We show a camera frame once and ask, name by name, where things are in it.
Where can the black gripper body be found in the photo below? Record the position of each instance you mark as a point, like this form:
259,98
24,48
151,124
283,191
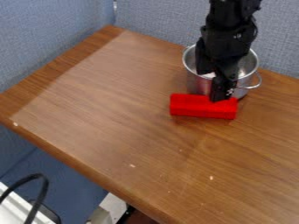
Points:
226,46

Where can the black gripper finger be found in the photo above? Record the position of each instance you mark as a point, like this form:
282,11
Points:
204,66
223,85

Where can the red plastic block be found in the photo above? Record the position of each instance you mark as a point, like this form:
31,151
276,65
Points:
198,106

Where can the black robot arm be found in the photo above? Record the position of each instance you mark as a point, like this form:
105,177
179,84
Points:
228,14

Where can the metal pot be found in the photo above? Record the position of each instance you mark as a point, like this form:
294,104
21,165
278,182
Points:
199,83

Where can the white table frame part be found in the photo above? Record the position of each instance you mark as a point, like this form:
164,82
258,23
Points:
109,211

